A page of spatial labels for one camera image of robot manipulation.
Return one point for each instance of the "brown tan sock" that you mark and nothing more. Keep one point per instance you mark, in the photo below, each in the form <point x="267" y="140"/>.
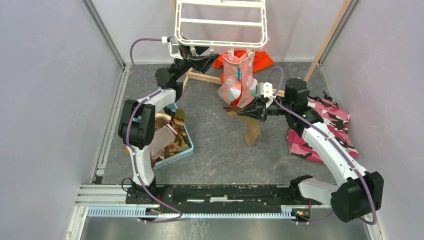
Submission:
<point x="252" y="129"/>

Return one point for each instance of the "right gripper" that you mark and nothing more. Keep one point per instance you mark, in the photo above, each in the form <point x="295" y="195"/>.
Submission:
<point x="253" y="109"/>

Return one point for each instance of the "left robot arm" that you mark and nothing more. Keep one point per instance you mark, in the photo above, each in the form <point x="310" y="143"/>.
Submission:
<point x="137" y="123"/>

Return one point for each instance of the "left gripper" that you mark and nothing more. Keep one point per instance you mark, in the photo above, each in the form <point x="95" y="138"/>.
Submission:
<point x="202" y="63"/>

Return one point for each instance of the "light blue basket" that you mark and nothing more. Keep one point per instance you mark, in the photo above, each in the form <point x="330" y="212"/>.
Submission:
<point x="179" y="155"/>

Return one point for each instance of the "white clip hanger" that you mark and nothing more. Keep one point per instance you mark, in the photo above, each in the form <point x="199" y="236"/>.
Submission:
<point x="221" y="24"/>

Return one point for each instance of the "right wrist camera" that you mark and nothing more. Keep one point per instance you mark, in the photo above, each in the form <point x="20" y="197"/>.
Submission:
<point x="265" y="93"/>

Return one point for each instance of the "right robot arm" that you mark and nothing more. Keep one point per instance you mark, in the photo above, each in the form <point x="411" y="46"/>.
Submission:
<point x="357" y="193"/>

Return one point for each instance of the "orange shirt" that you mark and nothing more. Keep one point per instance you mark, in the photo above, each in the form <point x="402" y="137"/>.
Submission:
<point x="261" y="62"/>

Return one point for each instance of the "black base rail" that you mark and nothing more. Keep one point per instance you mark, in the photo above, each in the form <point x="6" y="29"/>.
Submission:
<point x="216" y="199"/>

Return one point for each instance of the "pile of socks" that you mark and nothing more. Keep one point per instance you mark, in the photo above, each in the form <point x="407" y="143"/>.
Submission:
<point x="169" y="136"/>

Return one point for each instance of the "pink sock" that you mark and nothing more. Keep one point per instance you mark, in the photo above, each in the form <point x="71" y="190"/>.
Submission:
<point x="236" y="72"/>
<point x="248" y="82"/>

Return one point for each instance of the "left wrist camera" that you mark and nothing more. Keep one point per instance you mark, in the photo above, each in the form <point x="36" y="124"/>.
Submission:
<point x="173" y="47"/>

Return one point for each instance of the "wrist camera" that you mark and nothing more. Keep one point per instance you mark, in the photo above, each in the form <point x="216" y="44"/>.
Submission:
<point x="265" y="93"/>
<point x="173" y="47"/>

